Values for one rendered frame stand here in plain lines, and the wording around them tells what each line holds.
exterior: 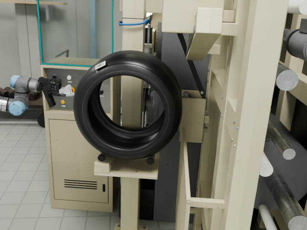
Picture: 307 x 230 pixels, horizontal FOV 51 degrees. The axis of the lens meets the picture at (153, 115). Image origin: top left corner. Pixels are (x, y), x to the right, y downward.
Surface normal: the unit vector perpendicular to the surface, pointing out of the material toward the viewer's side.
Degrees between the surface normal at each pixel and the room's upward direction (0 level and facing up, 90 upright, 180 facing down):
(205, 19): 72
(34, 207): 0
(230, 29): 90
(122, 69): 79
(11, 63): 90
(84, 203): 90
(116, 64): 44
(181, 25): 90
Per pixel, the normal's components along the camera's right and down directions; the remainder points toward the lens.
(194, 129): -0.07, 0.32
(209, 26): -0.05, 0.02
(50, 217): 0.04, -0.94
